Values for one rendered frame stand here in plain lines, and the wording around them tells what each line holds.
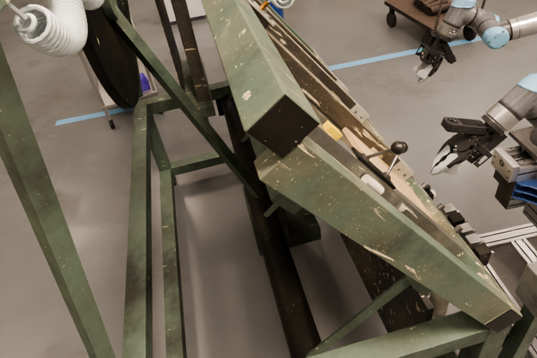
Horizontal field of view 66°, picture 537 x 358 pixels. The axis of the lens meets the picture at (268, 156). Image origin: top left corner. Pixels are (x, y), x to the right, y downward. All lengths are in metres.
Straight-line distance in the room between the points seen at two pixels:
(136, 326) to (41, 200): 1.09
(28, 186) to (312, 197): 0.51
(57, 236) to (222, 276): 2.02
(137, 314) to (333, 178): 1.22
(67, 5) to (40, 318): 2.48
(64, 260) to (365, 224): 0.63
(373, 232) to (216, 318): 1.79
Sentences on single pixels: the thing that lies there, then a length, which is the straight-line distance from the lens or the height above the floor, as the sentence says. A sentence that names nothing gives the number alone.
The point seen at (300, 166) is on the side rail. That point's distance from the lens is 0.78.
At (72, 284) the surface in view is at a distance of 0.98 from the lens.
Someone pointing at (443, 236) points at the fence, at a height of 1.03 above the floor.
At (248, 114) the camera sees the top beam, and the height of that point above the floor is 1.86.
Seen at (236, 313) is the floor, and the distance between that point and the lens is 2.65.
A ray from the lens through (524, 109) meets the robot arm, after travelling 1.25.
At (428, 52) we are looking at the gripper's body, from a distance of 1.79.
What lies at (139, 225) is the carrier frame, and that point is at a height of 0.79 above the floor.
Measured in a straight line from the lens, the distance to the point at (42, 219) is 0.84.
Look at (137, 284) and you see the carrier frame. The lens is 1.93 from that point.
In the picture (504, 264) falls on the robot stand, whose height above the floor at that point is 0.21.
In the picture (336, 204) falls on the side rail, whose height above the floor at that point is 1.61.
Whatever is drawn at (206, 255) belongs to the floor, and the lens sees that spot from 2.95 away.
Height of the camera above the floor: 2.25
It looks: 39 degrees down
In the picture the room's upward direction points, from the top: 10 degrees counter-clockwise
